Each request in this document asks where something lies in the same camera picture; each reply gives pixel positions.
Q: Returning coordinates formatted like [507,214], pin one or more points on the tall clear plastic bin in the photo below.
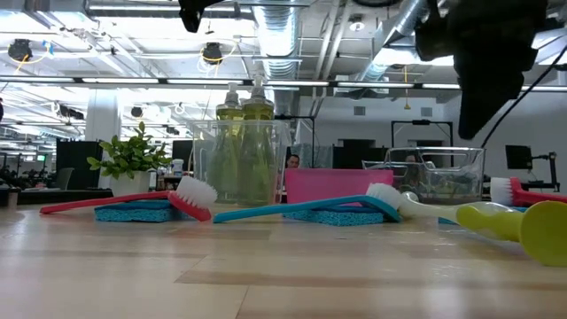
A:
[199,168]

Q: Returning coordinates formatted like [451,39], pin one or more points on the green dish brush yellow bristles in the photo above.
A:
[540,230]

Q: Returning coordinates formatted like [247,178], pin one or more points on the green plant in white pot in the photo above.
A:
[130,184]

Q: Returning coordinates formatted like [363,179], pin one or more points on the person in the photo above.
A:
[292,161]

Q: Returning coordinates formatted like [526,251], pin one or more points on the pink plastic bin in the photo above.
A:
[336,184]

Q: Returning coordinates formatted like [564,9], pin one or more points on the ribbed silver ventilation duct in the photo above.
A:
[277,26]

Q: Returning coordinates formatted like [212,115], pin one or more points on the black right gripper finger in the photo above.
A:
[483,102]

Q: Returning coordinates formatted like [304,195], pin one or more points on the black cabinet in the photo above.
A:
[77,164]

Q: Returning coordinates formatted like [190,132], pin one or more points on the light blue sponge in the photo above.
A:
[518,208]

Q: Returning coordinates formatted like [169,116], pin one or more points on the blue dish brush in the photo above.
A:
[301,206]

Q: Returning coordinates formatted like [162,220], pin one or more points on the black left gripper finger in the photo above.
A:
[190,13]

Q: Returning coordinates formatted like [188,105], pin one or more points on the red dish brush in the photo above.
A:
[106,200]
[531,197]

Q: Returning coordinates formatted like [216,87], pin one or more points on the yellow dish soap bottle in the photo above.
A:
[229,113]
[258,111]

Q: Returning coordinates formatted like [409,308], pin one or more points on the grey office chair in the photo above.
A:
[64,177]

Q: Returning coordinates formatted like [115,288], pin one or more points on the black monitor on arm stand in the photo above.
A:
[518,157]

